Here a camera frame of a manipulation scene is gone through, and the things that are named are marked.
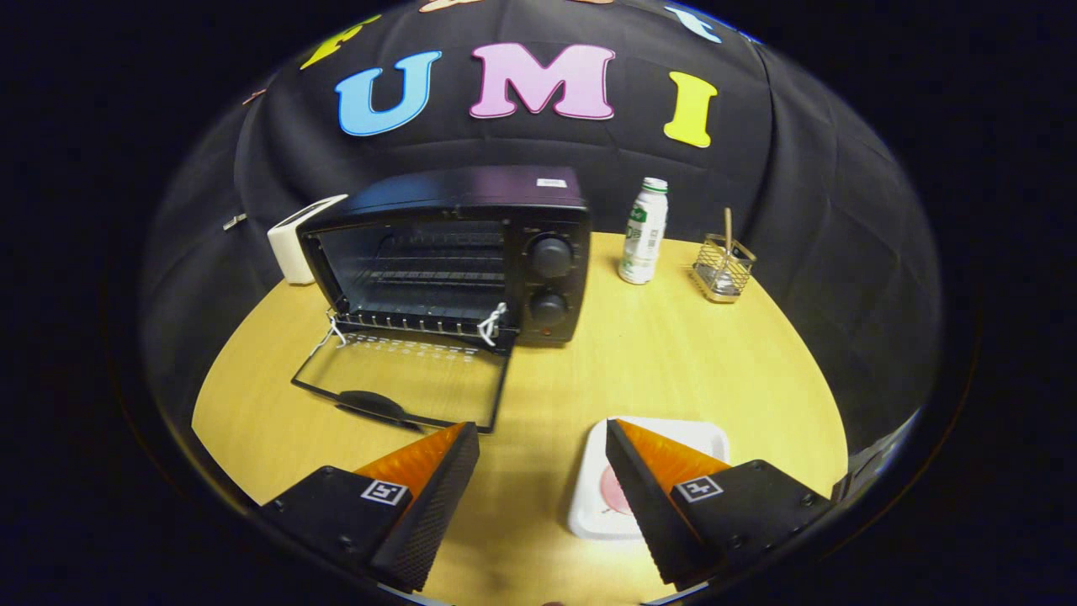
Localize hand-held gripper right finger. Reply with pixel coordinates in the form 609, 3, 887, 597
604, 418, 836, 592

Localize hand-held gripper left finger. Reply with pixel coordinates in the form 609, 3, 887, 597
259, 421, 482, 594

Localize pink ham slice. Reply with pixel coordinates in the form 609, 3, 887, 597
599, 467, 636, 516

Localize white square plate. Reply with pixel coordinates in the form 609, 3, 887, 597
566, 416, 730, 540

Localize black toaster oven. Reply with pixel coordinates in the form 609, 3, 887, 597
290, 165, 592, 434

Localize white bread toaster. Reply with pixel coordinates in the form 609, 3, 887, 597
267, 194, 348, 285

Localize white bottle green label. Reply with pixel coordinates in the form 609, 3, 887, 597
618, 177, 670, 285

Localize white string tie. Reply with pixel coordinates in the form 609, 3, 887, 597
311, 310, 348, 359
478, 302, 509, 348

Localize wire mesh holder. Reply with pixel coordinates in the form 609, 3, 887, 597
692, 234, 757, 304

